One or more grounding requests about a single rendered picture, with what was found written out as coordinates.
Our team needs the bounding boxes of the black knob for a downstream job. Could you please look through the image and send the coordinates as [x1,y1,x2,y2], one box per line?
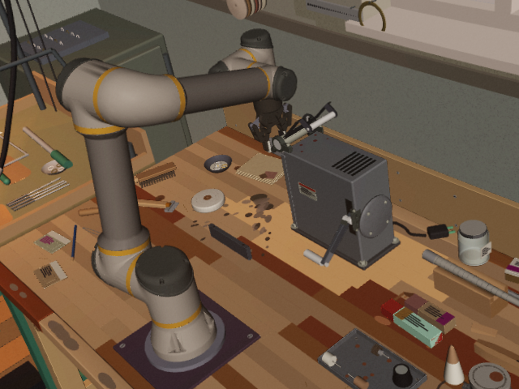
[392,362,414,384]

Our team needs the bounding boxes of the green handled burnisher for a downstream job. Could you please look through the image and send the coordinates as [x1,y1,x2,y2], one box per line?
[21,126,75,170]

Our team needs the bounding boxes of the teal compound box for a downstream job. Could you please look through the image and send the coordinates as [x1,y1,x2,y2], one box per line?
[392,306,444,348]

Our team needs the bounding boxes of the small wooden wedge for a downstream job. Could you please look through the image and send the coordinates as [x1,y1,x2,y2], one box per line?
[470,323,499,338]

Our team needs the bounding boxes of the black hanging cables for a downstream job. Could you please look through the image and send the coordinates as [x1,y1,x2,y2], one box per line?
[0,0,58,171]

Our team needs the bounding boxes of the grey round guard flap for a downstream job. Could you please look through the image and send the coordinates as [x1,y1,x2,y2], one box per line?
[359,194,394,241]

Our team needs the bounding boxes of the wooden side bench tray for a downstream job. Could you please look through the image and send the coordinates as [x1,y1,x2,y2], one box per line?
[0,68,157,248]

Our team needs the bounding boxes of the grey parts tray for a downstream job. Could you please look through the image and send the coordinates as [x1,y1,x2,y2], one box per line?
[317,327,429,389]

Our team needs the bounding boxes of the white roller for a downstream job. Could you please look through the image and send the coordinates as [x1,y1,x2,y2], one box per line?
[311,110,338,125]

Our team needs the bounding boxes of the tan printed card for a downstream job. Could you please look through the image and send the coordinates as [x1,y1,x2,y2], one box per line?
[32,260,68,289]

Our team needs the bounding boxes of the white and purple box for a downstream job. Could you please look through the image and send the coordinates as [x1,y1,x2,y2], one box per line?
[504,256,519,285]

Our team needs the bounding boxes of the dark blue plate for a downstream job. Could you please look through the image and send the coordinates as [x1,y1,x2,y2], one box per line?
[17,25,111,57]

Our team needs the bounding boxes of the tan woven mat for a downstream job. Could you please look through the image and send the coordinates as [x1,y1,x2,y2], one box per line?
[234,152,287,186]

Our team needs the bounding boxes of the grey lever with white grip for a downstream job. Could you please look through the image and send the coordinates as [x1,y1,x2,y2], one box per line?
[303,210,358,269]

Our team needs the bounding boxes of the pale green printed card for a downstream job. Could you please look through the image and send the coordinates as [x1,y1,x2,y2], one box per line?
[33,230,71,254]

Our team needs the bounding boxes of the black power cable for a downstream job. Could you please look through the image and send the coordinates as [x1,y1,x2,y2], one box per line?
[390,220,429,237]

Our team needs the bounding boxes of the wooden bristle brush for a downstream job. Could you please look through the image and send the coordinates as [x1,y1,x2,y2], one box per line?
[133,161,178,189]

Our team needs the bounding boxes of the grey tapered mandrel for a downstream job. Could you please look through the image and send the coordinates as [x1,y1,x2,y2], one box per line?
[421,248,519,308]

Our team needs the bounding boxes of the cream buffing wheel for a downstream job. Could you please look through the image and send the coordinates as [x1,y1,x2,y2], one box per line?
[225,0,269,21]

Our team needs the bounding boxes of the beige wall shelf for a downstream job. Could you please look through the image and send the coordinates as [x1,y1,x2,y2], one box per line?
[189,0,519,101]

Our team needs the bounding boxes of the grey toothed bar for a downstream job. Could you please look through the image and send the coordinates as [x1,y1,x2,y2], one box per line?
[305,0,361,22]

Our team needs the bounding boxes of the grey wire frame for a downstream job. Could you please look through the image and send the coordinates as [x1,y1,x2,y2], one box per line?
[0,130,30,168]

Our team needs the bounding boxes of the grey metal dish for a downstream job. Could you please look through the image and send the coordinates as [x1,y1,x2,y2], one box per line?
[40,160,66,177]

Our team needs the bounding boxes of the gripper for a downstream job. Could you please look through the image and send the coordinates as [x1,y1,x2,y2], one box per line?
[247,99,294,154]

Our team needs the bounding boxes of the set of grey needle files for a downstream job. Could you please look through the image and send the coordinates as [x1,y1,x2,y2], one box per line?
[5,177,71,212]

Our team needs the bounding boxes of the brown and purple box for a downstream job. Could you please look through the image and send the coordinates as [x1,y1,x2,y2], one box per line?
[399,292,457,336]

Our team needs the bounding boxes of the white jar with grey lid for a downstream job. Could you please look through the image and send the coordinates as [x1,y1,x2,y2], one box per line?
[457,219,493,267]

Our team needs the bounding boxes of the dark grey polishing head body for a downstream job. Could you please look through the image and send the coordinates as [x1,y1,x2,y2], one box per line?
[281,135,401,271]

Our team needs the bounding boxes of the grey metal stand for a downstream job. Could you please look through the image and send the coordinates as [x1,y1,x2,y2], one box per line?
[0,47,66,111]

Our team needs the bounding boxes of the white and tan cone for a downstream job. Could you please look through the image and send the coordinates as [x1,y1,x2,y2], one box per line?
[442,344,466,387]

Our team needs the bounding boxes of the grey round tin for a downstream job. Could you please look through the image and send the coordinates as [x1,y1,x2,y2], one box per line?
[467,361,513,389]

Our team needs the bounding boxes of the black flat bar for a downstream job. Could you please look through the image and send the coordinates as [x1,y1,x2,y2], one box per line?
[207,223,254,261]

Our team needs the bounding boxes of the wooden handled scraper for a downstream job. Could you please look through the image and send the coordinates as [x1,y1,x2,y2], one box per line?
[136,198,180,215]

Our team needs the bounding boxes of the red compound box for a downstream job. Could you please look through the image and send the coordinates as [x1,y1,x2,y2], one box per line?
[380,297,406,321]

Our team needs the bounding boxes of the dark blue bowl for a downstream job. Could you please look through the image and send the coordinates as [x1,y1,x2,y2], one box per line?
[203,153,234,176]

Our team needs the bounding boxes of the long wooden block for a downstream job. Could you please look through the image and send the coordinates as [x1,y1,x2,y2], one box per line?
[431,264,508,318]

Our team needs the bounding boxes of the white buffing disc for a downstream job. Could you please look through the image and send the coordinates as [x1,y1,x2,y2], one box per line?
[191,189,226,214]

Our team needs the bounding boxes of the black power plug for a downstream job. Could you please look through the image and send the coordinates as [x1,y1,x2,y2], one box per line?
[426,223,458,240]

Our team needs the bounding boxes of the brass ring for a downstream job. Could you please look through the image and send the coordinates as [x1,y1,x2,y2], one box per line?
[357,0,388,33]

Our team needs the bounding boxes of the dark purple base plate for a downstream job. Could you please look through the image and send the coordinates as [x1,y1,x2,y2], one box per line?
[112,289,262,389]

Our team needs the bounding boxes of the olive green cabinet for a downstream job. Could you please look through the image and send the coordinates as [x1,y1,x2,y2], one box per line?
[0,23,195,163]

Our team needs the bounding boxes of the wooden strip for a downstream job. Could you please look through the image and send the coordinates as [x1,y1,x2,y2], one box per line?
[473,339,519,365]

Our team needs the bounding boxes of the orange pad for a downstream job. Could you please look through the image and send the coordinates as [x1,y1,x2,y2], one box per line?
[2,163,32,184]

